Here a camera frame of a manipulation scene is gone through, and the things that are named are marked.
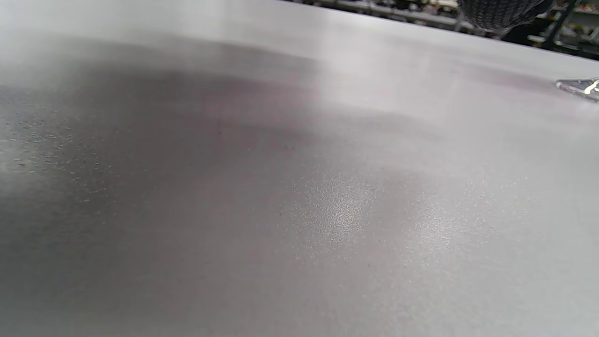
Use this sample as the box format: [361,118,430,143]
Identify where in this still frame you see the person's left hand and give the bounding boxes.
[456,0,555,32]

